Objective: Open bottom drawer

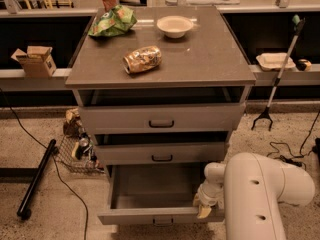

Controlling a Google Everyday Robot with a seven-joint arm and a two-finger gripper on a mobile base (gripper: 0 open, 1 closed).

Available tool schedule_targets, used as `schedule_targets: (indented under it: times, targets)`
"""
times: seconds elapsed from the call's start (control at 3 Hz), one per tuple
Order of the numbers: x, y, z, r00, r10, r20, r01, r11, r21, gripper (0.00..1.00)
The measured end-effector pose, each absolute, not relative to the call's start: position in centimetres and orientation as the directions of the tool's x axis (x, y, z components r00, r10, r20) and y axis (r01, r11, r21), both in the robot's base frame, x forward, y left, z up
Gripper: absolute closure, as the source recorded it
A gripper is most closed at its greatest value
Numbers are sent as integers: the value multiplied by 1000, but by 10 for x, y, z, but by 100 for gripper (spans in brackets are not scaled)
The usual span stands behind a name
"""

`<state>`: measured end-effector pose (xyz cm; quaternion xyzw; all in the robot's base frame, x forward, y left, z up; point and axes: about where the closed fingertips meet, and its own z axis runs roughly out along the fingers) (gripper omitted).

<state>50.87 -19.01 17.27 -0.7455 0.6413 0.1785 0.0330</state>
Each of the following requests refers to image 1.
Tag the crumpled brown paper bag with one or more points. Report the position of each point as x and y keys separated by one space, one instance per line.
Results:
x=72 y=123

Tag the grey top drawer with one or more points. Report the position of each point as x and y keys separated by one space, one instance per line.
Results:
x=161 y=118

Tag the small cardboard box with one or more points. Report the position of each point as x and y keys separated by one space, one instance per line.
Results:
x=37 y=61

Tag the white takeout container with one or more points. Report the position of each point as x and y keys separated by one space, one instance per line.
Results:
x=271 y=61

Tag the yellow black tape measure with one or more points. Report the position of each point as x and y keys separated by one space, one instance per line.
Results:
x=303 y=65

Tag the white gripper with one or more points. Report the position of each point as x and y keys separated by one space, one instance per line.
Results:
x=207 y=196

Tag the grey drawer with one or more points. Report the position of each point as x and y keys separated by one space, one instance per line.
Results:
x=161 y=153
x=161 y=118
x=159 y=194

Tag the grey drawer cabinet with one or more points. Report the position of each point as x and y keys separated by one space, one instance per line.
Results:
x=205 y=66

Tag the grey middle drawer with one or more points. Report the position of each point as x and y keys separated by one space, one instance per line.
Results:
x=161 y=153

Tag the black tube on floor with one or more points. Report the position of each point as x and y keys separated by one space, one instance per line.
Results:
x=24 y=212

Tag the reacher grabber tool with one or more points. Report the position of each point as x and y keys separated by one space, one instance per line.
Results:
x=298 y=26

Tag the white paper bowl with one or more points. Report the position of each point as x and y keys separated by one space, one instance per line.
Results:
x=174 y=26

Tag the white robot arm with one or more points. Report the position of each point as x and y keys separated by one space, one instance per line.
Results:
x=252 y=186

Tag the grey bottom drawer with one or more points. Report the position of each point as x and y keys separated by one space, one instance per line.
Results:
x=159 y=194

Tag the green chip bag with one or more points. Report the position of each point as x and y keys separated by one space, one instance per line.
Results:
x=118 y=21

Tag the wire basket with clutter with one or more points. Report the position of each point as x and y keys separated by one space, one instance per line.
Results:
x=77 y=154

